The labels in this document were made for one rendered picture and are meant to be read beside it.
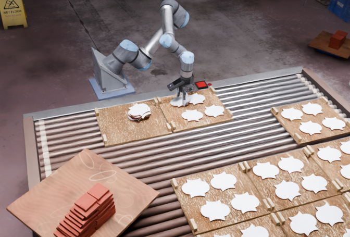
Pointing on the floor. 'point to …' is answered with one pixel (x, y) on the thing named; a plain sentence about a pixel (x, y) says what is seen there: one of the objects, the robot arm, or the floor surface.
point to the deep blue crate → (340, 2)
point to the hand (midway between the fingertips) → (180, 101)
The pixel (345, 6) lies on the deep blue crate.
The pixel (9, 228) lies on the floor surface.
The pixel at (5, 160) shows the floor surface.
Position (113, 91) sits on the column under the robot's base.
